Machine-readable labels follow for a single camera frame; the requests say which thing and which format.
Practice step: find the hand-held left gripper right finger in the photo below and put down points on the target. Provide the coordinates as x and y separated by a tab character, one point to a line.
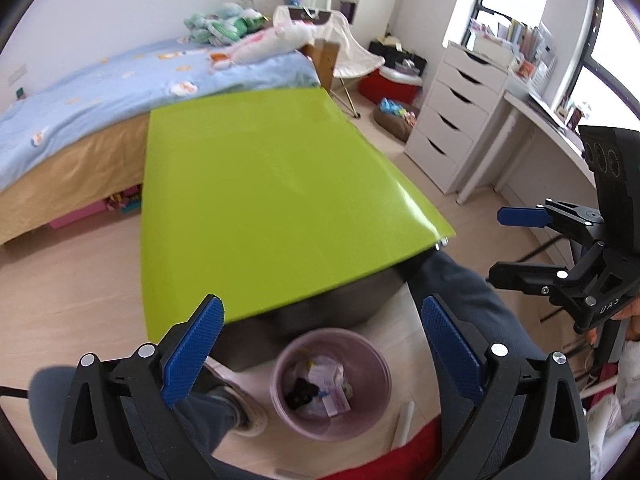
452	350

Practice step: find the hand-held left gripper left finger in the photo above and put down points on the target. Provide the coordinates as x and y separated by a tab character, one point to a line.
192	355

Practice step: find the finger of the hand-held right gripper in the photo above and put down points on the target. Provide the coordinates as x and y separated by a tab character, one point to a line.
525	277
522	216

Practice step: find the pink trash bin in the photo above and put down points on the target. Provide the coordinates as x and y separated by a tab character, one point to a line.
360	360

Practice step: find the black sock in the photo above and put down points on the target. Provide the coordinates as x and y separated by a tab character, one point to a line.
302	392

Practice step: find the person's right forearm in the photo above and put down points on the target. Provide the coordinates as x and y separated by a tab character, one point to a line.
625	410

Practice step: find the person's right hand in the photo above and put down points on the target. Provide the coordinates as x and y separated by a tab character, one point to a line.
634	320

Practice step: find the person's right leg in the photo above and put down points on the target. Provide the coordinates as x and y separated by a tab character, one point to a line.
465	285

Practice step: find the person's leg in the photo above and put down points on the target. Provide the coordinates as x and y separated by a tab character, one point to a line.
465	285
205	420

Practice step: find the person's left leg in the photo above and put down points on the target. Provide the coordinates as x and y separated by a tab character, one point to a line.
205	420

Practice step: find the person's white shoe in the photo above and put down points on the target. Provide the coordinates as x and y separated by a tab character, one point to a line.
247	405

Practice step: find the white stick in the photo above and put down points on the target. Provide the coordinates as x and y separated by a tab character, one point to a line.
404	422
292	474

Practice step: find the white desk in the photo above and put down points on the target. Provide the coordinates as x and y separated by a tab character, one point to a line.
540	120

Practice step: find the red cloth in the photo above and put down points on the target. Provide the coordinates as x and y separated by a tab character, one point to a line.
400	460

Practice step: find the white drawer cabinet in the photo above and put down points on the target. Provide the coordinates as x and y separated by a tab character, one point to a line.
450	110

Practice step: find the white crumpled plastic bag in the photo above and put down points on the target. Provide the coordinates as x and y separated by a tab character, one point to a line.
325	372

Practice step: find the brown pet bed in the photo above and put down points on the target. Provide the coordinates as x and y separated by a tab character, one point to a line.
392	122

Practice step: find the green table mat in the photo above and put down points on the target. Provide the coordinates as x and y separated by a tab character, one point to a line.
260	200

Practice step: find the pile of toy blocks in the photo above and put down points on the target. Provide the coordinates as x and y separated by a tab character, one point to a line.
122	200

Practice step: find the row of books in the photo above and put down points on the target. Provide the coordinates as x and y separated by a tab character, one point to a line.
515	42

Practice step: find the pink storage box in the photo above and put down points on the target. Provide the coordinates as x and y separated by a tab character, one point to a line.
75	216

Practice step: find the red storage box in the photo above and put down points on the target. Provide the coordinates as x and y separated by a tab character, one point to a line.
387	87

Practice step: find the black bag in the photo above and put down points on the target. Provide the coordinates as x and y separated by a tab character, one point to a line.
395	55

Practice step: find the wooden bed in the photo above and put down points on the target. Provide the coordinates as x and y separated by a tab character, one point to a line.
70	170

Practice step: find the white folding chair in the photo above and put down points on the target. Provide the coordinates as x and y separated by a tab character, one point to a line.
355	55

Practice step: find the blue printed blanket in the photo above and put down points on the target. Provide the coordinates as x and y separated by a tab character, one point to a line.
100	90

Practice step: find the white pink plush toy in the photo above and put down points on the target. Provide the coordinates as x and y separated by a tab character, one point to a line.
270	42

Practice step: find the green plush toy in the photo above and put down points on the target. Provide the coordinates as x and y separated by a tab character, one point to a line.
220	22

